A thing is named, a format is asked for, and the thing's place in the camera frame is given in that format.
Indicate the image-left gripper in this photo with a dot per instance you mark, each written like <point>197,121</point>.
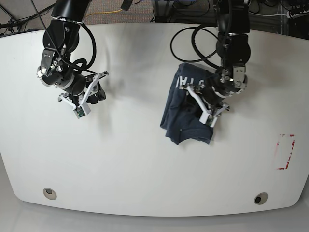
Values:
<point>53,71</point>

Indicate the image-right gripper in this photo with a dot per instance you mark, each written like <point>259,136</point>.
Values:
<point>222,84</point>

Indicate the dark blue T-shirt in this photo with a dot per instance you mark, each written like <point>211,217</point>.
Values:
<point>182,113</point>

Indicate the red tape rectangle marking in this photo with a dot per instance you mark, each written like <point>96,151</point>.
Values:
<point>283,151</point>

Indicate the black tripod stand legs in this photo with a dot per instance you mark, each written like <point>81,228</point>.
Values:
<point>16,26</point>

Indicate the white power strip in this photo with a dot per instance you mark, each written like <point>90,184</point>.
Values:
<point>297,12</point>

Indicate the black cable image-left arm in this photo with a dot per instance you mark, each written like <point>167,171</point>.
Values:
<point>87,48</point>

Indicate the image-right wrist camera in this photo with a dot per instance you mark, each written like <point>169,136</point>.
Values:
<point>207,119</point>

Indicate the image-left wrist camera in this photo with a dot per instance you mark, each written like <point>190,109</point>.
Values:
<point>82,110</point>

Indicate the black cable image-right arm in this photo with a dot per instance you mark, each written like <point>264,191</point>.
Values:
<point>202,58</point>

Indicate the left table cable grommet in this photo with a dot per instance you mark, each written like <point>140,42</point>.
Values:
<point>49,194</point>

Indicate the table cable grommet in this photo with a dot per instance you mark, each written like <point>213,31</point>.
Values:
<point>49,194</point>
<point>261,198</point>

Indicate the right table cable grommet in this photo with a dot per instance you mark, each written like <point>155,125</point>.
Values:
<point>261,198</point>

